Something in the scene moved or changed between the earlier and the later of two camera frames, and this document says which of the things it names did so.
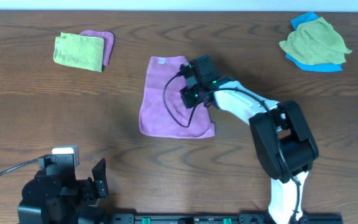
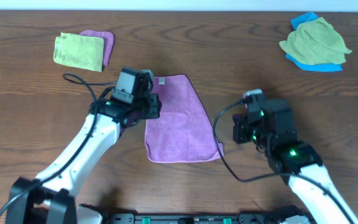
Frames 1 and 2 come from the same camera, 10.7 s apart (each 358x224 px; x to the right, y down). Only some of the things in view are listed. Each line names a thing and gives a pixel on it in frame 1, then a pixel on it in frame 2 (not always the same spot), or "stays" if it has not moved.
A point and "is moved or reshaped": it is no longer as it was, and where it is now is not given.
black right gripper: [191, 101] → [238, 121]
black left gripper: [89, 188] → [154, 112]
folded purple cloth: [109, 43] stays
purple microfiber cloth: [163, 112] is moved or reshaped
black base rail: [220, 218] stays
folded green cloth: [79, 51] stays
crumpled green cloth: [315, 43] stays
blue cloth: [327, 67] stays
